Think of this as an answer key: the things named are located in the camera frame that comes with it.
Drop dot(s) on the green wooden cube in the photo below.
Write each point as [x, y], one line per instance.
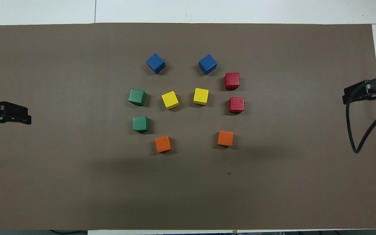
[140, 124]
[137, 96]

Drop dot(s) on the yellow wooden cube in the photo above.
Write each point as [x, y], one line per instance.
[201, 96]
[170, 99]

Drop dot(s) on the red wooden cube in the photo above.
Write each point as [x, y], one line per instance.
[232, 80]
[236, 104]

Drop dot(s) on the blue wooden cube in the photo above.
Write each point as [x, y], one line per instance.
[155, 63]
[207, 64]

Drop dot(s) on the orange wooden cube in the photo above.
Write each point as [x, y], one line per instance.
[163, 144]
[225, 138]

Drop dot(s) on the brown paper table mat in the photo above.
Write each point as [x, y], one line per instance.
[188, 182]

